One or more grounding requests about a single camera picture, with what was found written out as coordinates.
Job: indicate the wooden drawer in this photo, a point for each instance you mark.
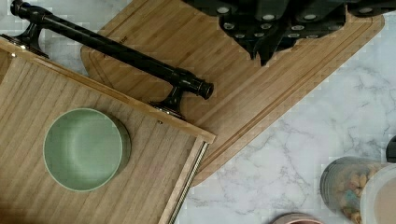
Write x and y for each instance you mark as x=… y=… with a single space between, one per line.
x=165 y=151

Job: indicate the clear cereal jar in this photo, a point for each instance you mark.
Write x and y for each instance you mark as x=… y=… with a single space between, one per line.
x=363 y=190

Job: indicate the bamboo cutting board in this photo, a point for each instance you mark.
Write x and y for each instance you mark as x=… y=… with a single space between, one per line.
x=248 y=96

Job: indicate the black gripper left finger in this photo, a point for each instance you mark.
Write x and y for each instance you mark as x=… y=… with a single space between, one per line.
x=258 y=26

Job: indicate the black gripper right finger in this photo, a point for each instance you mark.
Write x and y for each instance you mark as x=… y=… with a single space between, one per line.
x=322 y=17

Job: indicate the black drawer handle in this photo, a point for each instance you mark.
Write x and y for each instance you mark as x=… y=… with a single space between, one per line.
x=181 y=80

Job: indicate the dark glass cup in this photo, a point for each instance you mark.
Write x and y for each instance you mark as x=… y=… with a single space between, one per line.
x=391 y=150

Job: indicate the green bowl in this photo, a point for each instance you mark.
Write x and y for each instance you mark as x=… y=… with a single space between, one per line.
x=85 y=148

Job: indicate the pink plate stack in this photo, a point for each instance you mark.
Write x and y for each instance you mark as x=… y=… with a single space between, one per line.
x=296 y=218

